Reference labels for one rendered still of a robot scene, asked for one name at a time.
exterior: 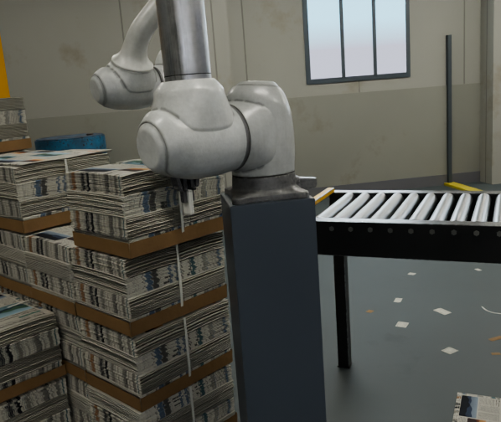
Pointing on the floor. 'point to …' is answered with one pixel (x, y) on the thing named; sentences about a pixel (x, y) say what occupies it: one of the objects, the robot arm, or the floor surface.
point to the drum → (95, 141)
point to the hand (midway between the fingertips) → (188, 202)
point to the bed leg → (342, 311)
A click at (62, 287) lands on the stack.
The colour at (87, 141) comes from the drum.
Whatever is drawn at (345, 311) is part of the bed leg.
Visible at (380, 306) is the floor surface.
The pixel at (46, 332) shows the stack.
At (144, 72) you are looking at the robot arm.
